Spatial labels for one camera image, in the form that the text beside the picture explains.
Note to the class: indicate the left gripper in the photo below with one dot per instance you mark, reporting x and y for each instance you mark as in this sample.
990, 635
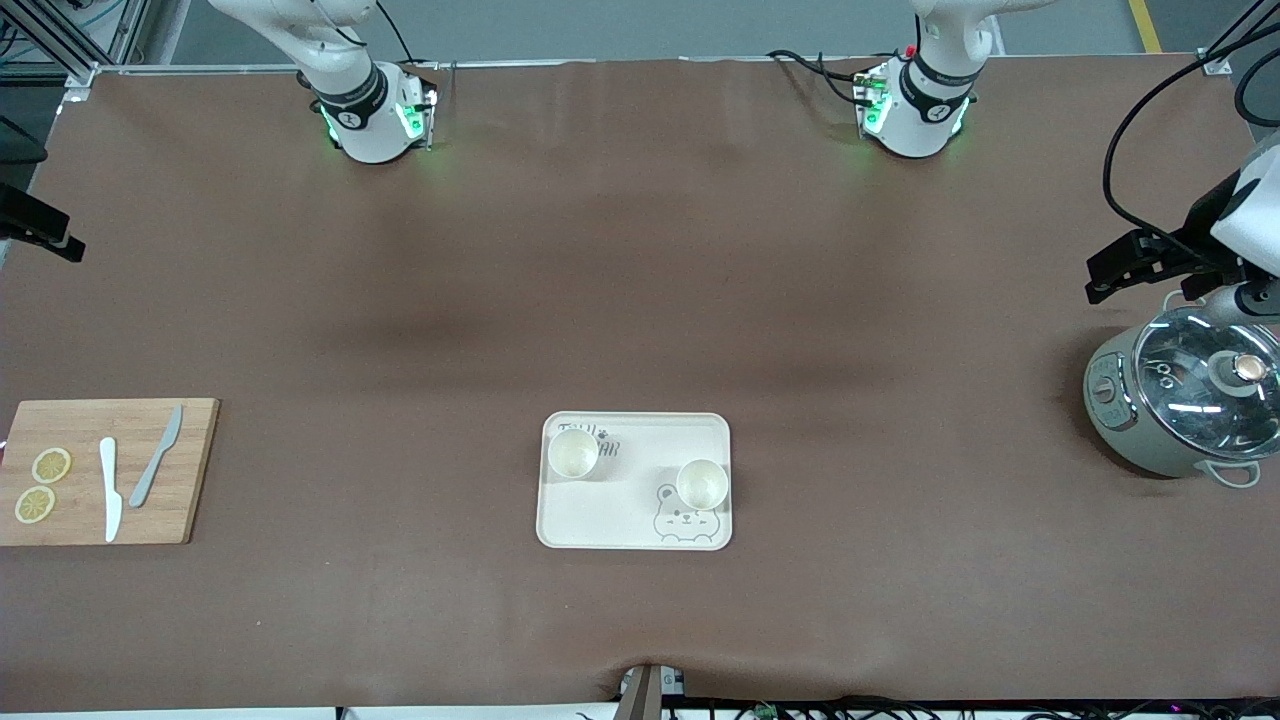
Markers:
1201, 228

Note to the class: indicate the white cup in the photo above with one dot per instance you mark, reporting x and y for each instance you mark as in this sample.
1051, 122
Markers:
573, 454
702, 484

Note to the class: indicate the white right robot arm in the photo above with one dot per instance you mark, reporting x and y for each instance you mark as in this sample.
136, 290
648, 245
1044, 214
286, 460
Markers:
355, 120

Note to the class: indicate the grey electric cooking pot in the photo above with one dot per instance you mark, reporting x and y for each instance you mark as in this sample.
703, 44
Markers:
1120, 420

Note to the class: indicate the lemon slice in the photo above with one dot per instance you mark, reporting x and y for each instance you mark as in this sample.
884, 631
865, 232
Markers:
51, 465
35, 505

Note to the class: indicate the grey plastic knife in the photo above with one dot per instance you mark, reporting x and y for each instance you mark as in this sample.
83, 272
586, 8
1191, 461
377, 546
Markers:
145, 485

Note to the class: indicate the white plastic knife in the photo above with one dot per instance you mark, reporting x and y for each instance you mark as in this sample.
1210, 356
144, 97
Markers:
110, 500

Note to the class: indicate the bamboo cutting board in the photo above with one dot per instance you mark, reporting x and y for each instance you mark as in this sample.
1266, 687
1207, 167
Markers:
185, 470

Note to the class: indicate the brown table mat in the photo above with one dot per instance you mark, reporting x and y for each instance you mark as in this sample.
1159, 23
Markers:
640, 250

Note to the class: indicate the cream bear print tray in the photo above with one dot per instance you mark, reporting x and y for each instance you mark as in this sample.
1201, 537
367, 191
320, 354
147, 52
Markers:
630, 500

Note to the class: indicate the aluminium frame corner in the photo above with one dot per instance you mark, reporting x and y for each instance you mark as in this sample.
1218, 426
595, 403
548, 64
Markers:
1218, 65
80, 78

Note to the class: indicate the metal table edge bracket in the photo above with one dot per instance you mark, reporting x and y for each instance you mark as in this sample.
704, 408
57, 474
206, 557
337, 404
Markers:
645, 695

